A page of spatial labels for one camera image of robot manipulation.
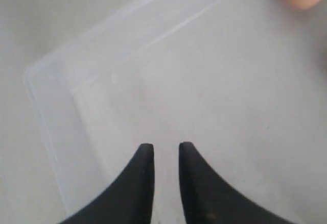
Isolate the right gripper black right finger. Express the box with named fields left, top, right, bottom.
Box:
left=179, top=142, right=288, bottom=223

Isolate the clear plastic tray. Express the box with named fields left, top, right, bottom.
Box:
left=25, top=0, right=326, bottom=223

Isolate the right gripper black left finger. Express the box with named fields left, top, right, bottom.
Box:
left=63, top=143, right=154, bottom=223

